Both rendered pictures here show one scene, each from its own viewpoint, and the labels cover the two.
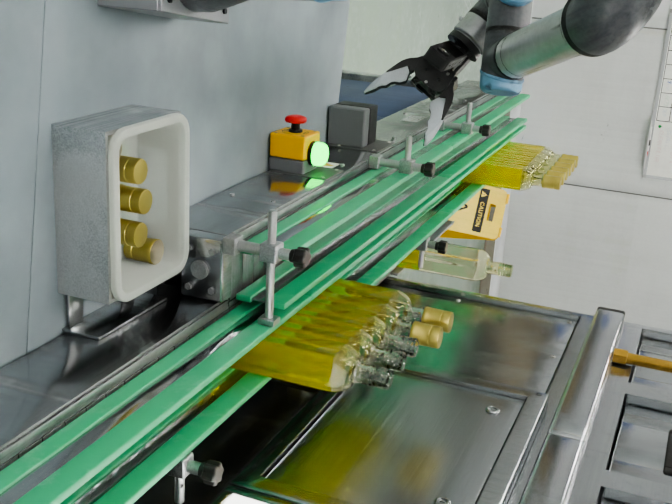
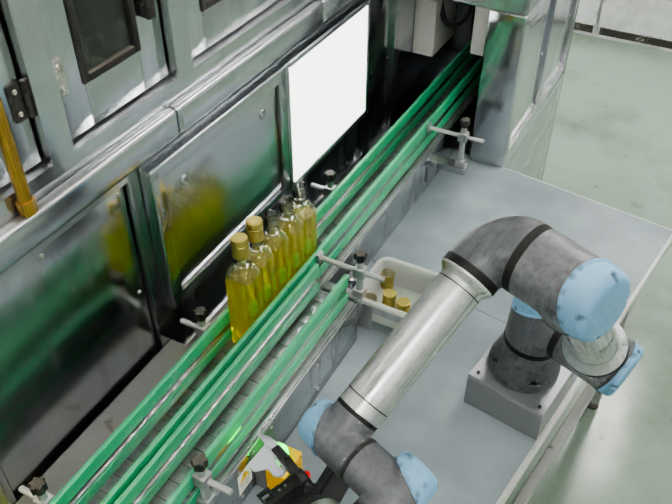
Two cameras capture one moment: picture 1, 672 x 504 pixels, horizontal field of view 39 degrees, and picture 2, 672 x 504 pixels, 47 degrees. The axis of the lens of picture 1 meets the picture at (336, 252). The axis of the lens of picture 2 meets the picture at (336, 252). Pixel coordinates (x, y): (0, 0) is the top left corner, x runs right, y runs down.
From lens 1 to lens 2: 2.37 m
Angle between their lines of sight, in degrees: 105
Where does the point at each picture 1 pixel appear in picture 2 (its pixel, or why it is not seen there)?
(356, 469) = (260, 168)
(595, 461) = (174, 90)
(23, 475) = (400, 171)
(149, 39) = (461, 380)
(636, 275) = not seen: outside the picture
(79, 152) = not seen: hidden behind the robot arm
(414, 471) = (249, 148)
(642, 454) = (128, 77)
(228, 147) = not seen: hidden behind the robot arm
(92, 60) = (474, 340)
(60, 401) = (388, 207)
